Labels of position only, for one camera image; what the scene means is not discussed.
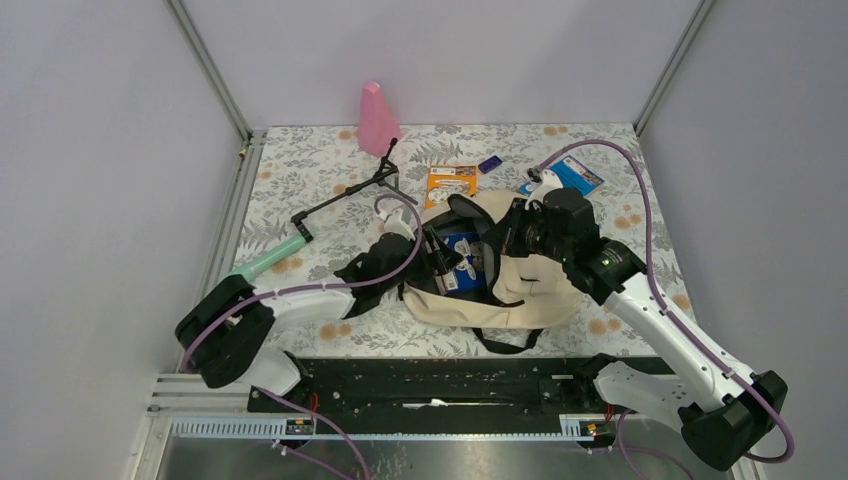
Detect beige canvas backpack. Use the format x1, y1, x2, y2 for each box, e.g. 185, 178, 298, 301
402, 190, 583, 355

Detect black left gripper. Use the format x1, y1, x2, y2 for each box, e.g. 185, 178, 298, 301
380, 227, 461, 293

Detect pink cone-shaped object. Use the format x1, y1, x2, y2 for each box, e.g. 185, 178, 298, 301
357, 82, 402, 157

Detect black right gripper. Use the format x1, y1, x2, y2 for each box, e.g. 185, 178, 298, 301
480, 197, 572, 264

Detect orange booklet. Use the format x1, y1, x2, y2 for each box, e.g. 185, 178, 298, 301
425, 165, 478, 209

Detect blue booklet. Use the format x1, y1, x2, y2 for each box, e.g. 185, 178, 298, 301
517, 155, 604, 198

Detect green tube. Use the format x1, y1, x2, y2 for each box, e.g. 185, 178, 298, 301
228, 235, 308, 283

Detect small purple box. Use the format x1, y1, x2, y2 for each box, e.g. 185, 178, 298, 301
478, 155, 503, 174

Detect blue picture book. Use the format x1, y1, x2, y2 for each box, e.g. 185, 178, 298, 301
442, 232, 487, 295

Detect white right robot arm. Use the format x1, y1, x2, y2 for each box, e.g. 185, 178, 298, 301
484, 163, 796, 471

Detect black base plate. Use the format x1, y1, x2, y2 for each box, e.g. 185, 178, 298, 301
285, 357, 625, 435

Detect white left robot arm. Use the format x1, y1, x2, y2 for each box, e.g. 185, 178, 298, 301
175, 201, 462, 411

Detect black compass tool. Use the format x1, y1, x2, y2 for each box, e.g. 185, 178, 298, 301
290, 137, 418, 243

